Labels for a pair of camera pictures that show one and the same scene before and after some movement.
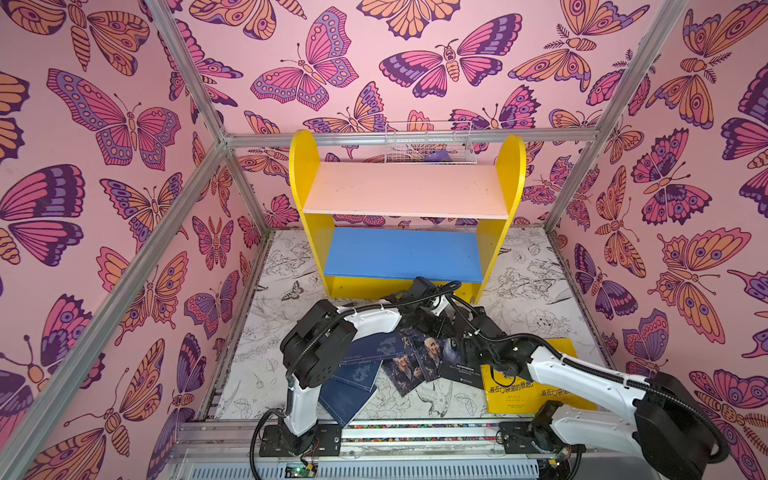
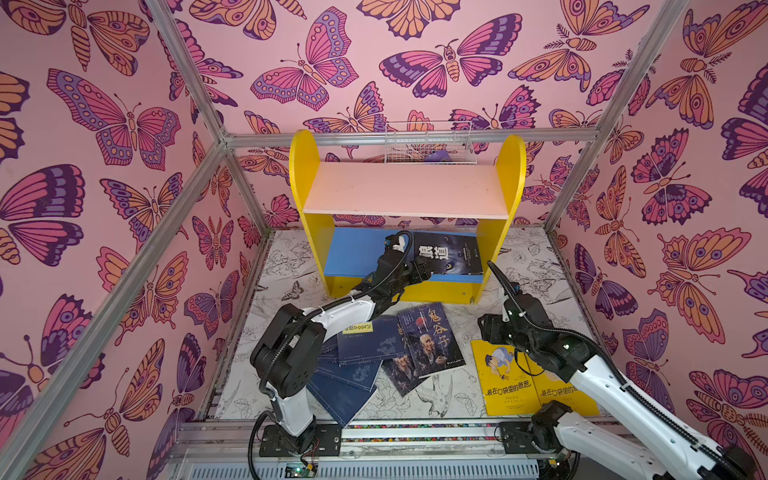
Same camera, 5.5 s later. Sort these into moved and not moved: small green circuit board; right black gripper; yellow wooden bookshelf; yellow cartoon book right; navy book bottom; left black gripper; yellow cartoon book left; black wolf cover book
Moved: left black gripper; black wolf cover book; right black gripper
Not moved: yellow cartoon book right; yellow wooden bookshelf; small green circuit board; yellow cartoon book left; navy book bottom
